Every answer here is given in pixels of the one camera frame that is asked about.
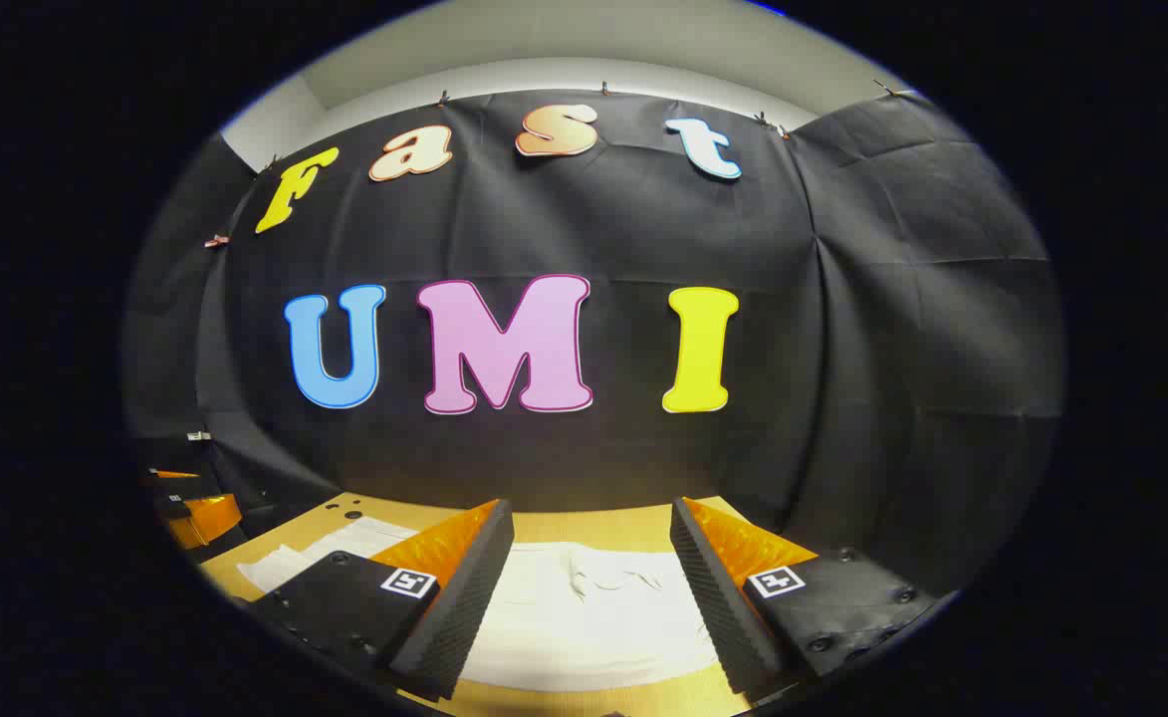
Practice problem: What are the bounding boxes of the black backdrop cloth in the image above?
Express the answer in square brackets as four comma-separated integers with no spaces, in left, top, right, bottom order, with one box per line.
[123,88,1067,598]

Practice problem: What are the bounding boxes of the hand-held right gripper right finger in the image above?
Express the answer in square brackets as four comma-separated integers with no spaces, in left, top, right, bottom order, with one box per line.
[670,496,943,698]

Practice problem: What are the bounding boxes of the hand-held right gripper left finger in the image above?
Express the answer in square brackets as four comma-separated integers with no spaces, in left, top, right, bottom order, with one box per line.
[248,498,516,701]

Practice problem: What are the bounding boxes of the white jeans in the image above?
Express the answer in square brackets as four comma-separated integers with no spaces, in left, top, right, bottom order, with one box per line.
[238,516,724,693]

